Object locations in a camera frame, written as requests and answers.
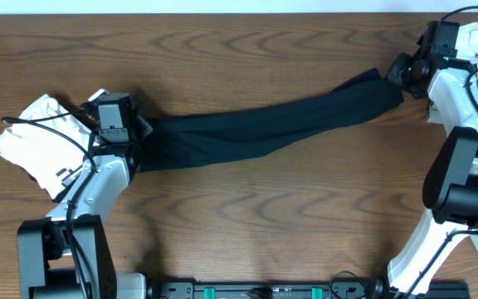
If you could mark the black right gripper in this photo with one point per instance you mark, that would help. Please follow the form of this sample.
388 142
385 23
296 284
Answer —
394 74

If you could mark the folded white printed shirt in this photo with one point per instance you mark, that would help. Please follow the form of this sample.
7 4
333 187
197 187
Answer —
50 160

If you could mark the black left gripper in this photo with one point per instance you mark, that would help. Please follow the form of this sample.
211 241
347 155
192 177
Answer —
140 135

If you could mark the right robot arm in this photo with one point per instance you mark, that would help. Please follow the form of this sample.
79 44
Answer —
450 189

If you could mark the black leggings red waistband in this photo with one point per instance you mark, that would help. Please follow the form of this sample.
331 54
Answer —
188 141

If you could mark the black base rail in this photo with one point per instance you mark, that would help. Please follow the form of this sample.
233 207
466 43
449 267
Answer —
344 285

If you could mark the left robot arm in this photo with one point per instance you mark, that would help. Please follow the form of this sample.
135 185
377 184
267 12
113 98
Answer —
66 254

